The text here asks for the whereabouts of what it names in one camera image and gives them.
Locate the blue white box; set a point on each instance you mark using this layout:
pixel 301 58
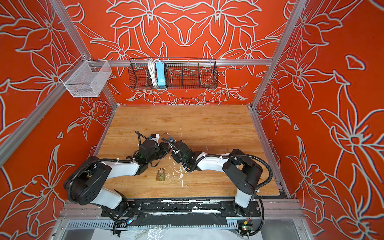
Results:
pixel 160 67

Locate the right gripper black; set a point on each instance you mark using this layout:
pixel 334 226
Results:
pixel 173 157

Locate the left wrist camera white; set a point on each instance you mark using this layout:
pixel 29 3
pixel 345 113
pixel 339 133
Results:
pixel 155 137

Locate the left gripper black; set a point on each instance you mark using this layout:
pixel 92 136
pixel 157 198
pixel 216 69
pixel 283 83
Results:
pixel 165 149

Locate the small brass padlock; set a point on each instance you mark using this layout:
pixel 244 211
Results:
pixel 161 175

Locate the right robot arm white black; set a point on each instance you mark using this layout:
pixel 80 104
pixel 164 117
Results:
pixel 247 172

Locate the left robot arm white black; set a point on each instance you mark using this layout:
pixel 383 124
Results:
pixel 86 184

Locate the clear plastic bin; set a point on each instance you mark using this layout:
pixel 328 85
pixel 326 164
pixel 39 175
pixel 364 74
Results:
pixel 87 79

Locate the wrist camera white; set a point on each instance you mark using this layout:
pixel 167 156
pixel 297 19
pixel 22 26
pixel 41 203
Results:
pixel 171 140
pixel 155 137

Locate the black wire basket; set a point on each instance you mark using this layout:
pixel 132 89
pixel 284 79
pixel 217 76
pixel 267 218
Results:
pixel 181 74

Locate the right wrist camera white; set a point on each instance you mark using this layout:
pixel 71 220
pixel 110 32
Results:
pixel 171 140

